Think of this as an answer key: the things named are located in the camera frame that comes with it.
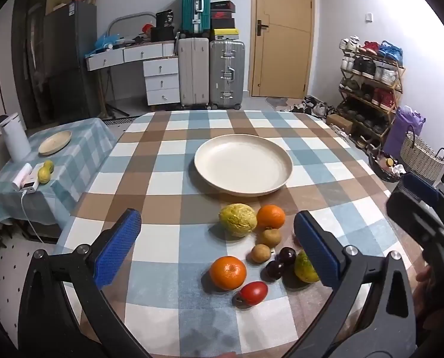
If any small wooden plate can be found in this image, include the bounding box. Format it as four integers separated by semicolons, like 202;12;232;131
38;130;72;156

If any wooden shoe rack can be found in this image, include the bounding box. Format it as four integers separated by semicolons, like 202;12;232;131
335;37;405;146

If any blue plastic bag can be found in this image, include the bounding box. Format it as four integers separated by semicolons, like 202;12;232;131
95;33;123;51

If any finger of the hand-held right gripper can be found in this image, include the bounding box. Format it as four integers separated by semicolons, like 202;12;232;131
386;189;444;247
400;172;442;206

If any white handheld device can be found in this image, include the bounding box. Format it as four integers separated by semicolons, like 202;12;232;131
12;163;32;191

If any orange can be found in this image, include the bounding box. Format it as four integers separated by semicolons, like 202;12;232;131
209;255;247;290
256;204;286;230

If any black basket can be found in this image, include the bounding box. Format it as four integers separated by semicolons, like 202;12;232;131
369;151;407;183

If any red tomato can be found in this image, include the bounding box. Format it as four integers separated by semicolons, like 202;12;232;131
234;281;269;305

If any beige suitcase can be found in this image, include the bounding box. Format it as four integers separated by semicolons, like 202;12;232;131
178;37;211;107

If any dark purple plum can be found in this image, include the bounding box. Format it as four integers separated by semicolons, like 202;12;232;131
264;260;284;280
278;247;297;267

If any teal suitcase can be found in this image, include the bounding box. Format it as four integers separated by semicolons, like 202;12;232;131
182;0;211;34

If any white kettle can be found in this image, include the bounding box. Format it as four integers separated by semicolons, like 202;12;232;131
0;112;32;163

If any black printed box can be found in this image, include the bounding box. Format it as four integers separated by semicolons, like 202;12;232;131
155;10;175;28

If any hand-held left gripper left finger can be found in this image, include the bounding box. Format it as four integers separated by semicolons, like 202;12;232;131
18;209;151;358

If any wooden door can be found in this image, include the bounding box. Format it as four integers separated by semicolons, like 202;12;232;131
251;0;315;99

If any blue white checkered cloth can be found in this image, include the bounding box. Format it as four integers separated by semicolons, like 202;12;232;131
0;117;118;228

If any grey refrigerator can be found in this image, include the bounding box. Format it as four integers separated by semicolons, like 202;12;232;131
43;1;98;120

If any white power bank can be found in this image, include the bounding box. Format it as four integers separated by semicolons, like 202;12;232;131
22;164;45;193

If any small brown round fruit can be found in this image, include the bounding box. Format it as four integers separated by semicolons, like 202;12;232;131
259;228;282;249
250;244;272;264

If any cream round plate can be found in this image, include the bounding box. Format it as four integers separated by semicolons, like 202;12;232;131
194;134;294;197

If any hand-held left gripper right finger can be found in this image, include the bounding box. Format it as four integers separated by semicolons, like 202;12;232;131
281;211;418;358

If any silver suitcase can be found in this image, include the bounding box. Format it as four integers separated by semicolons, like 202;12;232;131
209;40;246;109

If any black case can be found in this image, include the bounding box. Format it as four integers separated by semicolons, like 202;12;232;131
150;27;176;43

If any small cardboard box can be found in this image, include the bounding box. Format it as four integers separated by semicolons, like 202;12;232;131
325;114;355;134

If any yellow black shoe box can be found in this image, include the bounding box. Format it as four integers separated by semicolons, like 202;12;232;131
211;28;240;41

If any blue brown checkered tablecloth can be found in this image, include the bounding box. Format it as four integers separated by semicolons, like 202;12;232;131
56;110;412;358

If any white charging cable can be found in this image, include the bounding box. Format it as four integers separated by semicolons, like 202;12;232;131
21;189;44;243

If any woven basket bag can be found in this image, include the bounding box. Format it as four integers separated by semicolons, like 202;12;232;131
400;130;444;183

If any grey door mat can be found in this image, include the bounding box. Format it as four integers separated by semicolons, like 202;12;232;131
265;97;301;108

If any grey arched frame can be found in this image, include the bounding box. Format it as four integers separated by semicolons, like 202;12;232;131
107;12;156;38

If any purple bag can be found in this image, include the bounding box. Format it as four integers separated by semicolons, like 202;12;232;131
384;106;426;159

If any white desk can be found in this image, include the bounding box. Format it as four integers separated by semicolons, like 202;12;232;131
86;40;180;71

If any pile of shoes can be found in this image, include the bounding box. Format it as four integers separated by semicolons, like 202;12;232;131
289;96;336;116

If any person's right hand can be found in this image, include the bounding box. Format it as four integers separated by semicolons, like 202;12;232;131
415;264;440;306

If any white drawer cabinet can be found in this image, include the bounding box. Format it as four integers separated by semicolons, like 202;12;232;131
143;58;181;106

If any green-yellow speckled citrus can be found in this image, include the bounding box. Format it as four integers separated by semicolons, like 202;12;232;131
294;250;320;283

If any bumpy pale yellow citrus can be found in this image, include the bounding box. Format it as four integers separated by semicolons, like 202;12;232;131
218;203;258;238

